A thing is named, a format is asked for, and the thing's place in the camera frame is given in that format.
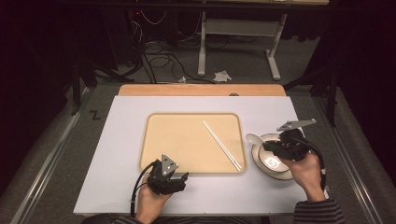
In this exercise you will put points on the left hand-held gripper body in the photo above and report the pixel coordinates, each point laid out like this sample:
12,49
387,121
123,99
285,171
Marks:
162,182

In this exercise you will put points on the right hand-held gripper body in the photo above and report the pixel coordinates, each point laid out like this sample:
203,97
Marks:
294,146

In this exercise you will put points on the white bowl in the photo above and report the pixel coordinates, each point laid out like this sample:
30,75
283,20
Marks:
274,163

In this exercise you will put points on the white soup spoon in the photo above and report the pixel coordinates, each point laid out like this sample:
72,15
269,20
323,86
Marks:
253,138

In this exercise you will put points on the beige plastic tray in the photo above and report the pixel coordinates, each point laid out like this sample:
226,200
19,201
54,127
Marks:
177,143

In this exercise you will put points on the white chopstick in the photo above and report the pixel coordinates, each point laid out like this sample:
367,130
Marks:
224,153
218,139

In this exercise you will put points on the person's left hand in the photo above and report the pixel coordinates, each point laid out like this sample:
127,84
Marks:
149,203

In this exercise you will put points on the person's right hand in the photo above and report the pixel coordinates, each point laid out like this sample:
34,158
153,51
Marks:
306,174

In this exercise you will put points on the white cover sheet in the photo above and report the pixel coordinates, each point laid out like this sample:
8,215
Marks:
124,174

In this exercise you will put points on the person's striped torso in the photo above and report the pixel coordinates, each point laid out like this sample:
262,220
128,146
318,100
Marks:
211,220

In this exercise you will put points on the black metal stand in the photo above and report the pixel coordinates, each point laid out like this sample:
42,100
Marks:
331,90

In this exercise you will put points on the large crumpled white paper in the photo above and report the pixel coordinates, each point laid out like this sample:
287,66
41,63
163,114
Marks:
222,76

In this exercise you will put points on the small crumpled white paper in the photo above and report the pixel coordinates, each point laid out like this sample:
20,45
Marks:
182,80

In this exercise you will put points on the black tripod stand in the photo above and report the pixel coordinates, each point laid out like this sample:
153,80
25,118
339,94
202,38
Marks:
84,77

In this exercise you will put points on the aluminium floor rail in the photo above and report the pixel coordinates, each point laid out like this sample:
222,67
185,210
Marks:
348,155
46,168

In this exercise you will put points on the white metal desk frame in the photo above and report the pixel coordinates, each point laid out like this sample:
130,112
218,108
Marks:
239,28

